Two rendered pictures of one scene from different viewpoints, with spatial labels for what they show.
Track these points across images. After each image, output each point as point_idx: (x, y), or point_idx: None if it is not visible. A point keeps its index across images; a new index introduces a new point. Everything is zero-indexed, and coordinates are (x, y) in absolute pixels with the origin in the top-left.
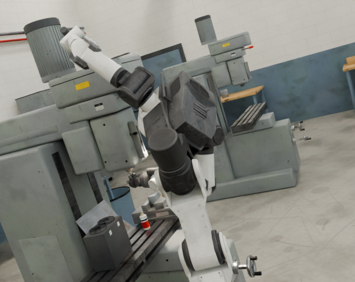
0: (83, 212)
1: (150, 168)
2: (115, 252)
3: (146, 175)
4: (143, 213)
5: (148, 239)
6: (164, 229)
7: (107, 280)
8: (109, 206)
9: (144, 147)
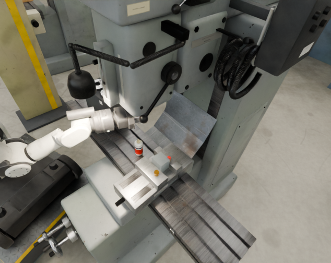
0: (186, 96)
1: (86, 108)
2: (90, 105)
3: (96, 110)
4: (137, 141)
5: (108, 143)
6: (117, 164)
7: (80, 103)
8: (211, 128)
9: (105, 93)
